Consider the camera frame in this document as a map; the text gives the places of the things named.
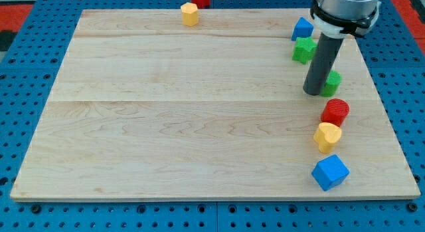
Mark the red cylinder block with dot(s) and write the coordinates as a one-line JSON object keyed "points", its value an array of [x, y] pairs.
{"points": [[335, 112]]}

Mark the blue cube block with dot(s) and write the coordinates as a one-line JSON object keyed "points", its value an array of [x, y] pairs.
{"points": [[330, 172]]}

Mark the yellow heart block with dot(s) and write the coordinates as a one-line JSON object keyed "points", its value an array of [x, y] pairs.
{"points": [[327, 137]]}

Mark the wooden board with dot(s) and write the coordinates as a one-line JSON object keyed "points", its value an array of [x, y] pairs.
{"points": [[144, 108]]}

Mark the yellow hexagon block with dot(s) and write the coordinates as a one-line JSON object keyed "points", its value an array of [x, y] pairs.
{"points": [[190, 14]]}

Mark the green star block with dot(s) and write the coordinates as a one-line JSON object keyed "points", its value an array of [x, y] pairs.
{"points": [[304, 49]]}

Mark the green cylinder block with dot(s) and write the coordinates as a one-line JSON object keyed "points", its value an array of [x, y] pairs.
{"points": [[332, 83]]}

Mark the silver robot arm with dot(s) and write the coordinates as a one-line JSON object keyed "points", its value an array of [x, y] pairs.
{"points": [[338, 18]]}

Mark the blue triangular block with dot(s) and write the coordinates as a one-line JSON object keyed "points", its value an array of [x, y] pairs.
{"points": [[303, 29]]}

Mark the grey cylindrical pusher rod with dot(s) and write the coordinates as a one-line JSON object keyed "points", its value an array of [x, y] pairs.
{"points": [[320, 67]]}

